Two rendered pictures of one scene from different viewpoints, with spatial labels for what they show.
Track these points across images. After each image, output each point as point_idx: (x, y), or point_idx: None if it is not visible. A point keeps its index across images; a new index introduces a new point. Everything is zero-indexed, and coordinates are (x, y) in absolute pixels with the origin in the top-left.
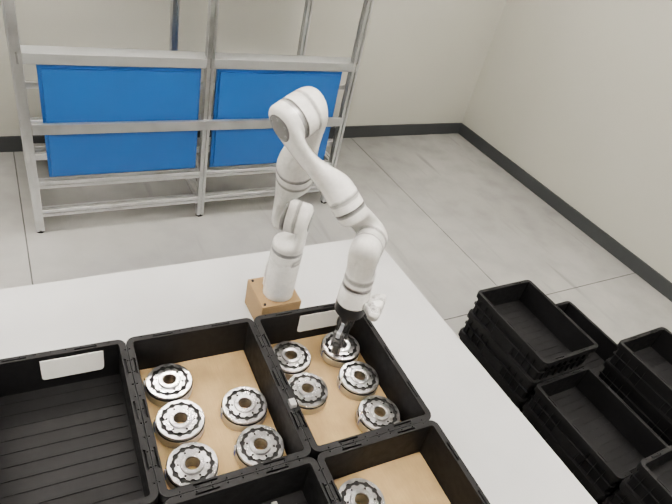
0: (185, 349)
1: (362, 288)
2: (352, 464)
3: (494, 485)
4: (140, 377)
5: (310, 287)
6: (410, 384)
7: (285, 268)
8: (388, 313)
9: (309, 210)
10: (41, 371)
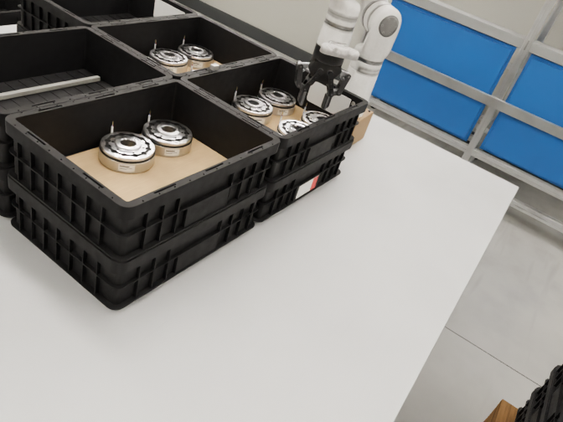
0: (227, 52)
1: (331, 17)
2: (198, 124)
3: (308, 304)
4: (174, 18)
5: (395, 152)
6: (307, 127)
7: (352, 70)
8: (434, 204)
9: (389, 8)
10: (154, 7)
